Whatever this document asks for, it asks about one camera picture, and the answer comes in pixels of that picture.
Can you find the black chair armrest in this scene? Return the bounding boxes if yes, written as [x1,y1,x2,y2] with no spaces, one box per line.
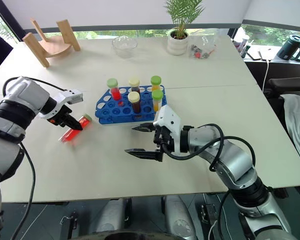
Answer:
[267,77,300,93]

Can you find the white charging cable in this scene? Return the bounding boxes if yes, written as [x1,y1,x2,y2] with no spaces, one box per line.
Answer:
[261,58,270,92]

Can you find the green plant in white pot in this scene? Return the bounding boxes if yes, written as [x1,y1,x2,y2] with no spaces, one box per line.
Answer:
[163,0,206,56]

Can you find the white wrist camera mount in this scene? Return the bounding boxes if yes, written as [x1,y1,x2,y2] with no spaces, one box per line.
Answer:
[152,104,183,153]
[38,89,84,120]

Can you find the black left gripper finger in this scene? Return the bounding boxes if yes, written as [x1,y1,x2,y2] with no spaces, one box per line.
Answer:
[66,112,84,131]
[60,118,81,131]

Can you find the clear glass bowl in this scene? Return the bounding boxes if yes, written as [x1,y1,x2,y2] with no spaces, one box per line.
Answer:
[111,35,139,59]

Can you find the red test tube green cap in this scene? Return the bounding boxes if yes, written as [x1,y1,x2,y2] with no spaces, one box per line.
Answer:
[106,77,122,101]
[58,113,93,146]

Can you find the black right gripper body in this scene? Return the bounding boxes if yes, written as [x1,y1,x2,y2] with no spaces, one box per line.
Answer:
[153,124,176,163]

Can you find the person in white shirt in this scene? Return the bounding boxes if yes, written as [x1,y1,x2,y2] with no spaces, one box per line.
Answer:
[281,82,300,171]

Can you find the blue test tube rack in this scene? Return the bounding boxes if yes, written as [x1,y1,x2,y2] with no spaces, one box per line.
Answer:
[94,84,168,125]

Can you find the clear plastic bag with parts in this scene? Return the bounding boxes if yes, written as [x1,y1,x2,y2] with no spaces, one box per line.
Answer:
[188,34,217,60]

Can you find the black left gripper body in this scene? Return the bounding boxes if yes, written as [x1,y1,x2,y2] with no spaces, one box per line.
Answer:
[46,106,71,128]

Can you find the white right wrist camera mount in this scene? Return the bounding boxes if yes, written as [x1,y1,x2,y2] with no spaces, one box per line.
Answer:
[152,104,183,153]

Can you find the dark green kettle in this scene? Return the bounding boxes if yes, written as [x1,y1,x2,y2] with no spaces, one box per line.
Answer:
[275,34,300,62]

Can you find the brown test tube cream cap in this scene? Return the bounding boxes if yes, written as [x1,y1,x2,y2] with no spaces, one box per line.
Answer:
[128,77,141,94]
[127,91,142,114]

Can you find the white cup with print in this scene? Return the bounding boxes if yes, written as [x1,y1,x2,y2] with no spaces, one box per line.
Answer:
[232,26,251,53]

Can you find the wooden curved stand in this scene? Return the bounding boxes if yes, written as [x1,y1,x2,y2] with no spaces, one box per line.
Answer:
[22,17,82,69]

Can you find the orange test tube green cap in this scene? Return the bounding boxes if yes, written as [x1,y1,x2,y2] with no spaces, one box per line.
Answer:
[150,75,163,91]
[151,89,164,112]

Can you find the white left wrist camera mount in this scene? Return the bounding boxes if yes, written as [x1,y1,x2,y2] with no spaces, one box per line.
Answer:
[38,89,84,120]

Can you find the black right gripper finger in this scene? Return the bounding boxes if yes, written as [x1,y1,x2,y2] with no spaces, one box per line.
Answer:
[124,148,164,163]
[131,123,156,133]

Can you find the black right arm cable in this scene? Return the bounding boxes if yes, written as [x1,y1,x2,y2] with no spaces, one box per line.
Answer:
[159,123,257,174]

